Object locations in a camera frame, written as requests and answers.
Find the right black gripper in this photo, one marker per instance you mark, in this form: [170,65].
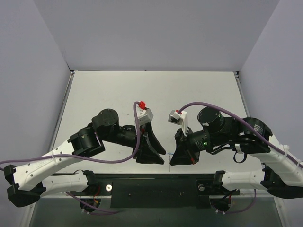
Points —
[183,143]

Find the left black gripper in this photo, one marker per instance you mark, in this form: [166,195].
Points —
[141,141]

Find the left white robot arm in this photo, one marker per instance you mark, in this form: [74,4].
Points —
[32,179]

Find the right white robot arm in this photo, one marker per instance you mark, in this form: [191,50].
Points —
[281,174]

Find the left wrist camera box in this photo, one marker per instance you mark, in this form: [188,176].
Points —
[144,116]

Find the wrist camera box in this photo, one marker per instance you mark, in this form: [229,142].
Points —
[144,116]
[177,118]

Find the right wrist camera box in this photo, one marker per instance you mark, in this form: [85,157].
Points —
[177,118]

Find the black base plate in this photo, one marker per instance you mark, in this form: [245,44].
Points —
[158,190]

